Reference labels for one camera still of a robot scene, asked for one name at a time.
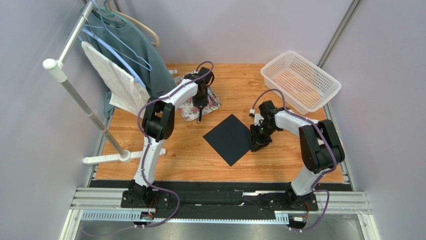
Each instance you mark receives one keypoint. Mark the teal green shirt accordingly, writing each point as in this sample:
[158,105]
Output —
[126,38]

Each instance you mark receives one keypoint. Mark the blue clothes hanger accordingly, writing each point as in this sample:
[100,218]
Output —
[118,55]

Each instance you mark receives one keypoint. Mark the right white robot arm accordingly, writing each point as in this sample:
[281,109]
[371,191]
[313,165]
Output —
[320,145]

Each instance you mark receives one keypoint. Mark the wooden clothes hanger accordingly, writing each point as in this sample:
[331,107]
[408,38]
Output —
[137,23]

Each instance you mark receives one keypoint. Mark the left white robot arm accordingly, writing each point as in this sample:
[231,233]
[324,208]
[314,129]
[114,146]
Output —
[157,125]

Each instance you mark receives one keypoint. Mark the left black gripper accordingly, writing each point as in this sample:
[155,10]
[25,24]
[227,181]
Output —
[204,102]

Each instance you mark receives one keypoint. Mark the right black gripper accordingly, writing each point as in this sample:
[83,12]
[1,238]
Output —
[260,133]

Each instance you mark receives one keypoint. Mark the green clothes hanger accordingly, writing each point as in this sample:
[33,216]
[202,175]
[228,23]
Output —
[110,13]

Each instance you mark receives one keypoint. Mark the black paper napkin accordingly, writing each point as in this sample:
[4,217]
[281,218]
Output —
[231,139]

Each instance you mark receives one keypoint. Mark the white towel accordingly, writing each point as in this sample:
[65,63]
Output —
[126,93]

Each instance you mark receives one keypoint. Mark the white plastic basket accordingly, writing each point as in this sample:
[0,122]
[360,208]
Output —
[305,86]

